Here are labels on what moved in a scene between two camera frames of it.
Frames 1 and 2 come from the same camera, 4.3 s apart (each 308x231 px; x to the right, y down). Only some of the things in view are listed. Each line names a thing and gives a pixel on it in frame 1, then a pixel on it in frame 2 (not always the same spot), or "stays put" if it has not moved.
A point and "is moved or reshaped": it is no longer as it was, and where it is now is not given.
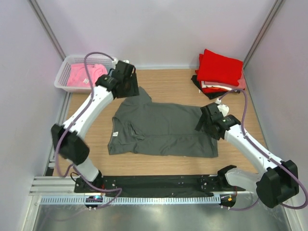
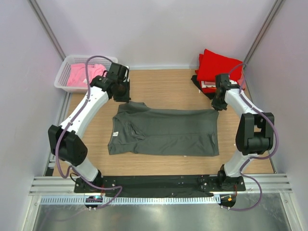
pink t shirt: [77, 75] stays put
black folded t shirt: [210, 95] stays put
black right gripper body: [204, 119] to [218, 104]
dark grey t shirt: [141, 126] is moved or reshaped
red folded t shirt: [215, 67] stays put
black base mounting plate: [161, 186] stays put
